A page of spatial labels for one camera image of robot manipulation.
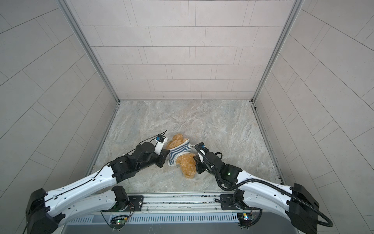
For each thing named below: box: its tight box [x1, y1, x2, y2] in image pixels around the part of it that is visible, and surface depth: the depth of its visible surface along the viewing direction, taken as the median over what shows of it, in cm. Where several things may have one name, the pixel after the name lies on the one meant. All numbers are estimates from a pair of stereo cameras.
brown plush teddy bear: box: [167, 133, 197, 179], surface depth 77 cm
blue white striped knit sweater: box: [167, 138, 194, 167], surface depth 77 cm
